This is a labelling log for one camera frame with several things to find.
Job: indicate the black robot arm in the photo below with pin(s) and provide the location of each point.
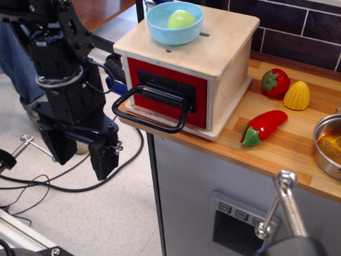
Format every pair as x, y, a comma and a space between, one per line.
58, 44

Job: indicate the grey toy kitchen cabinet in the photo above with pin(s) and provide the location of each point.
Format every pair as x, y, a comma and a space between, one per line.
207, 205

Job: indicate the red drawer front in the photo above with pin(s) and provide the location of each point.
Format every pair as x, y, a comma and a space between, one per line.
198, 118

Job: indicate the light blue bowl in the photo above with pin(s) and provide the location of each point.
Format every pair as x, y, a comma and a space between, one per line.
157, 19

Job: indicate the red toy chili pepper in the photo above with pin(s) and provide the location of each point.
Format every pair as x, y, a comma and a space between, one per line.
261, 127

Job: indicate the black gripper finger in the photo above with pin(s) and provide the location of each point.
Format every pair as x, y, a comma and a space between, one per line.
60, 143
104, 159

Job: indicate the blue jeans leg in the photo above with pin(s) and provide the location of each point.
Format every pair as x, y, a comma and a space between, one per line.
17, 65

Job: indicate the blue black clamp handle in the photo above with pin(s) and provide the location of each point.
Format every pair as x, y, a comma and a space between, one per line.
116, 82

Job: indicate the metal clamp screw right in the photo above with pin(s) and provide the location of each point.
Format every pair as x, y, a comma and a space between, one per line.
283, 183

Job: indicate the aluminium frame rail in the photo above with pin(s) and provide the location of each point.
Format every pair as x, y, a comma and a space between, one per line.
23, 240

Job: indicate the green plastic egg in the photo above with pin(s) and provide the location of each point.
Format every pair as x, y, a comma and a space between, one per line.
180, 19

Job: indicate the red toy strawberry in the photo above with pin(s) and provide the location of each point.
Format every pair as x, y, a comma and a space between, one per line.
275, 82

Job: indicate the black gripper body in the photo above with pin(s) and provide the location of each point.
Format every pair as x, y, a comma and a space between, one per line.
74, 108

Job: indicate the yellow toy corn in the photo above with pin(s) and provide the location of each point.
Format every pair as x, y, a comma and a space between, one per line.
297, 97

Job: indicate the black metal drawer handle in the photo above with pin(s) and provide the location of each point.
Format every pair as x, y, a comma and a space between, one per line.
161, 94

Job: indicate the wooden box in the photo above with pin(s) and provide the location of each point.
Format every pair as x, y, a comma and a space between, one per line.
220, 55

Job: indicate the steel pot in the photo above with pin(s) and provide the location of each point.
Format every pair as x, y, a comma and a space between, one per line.
326, 137

